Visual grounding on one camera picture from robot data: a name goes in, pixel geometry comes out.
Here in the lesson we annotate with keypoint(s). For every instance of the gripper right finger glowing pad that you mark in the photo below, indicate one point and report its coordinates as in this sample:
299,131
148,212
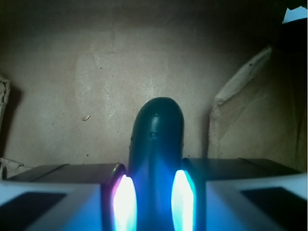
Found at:
239,195

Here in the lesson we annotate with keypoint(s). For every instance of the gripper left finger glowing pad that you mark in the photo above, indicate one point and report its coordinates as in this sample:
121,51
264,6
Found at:
95,197

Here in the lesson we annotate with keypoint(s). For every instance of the dark green plastic pickle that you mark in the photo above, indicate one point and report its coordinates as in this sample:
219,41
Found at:
155,154

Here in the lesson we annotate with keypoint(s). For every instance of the brown paper bag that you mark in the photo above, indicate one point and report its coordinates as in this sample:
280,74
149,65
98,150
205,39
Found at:
80,70

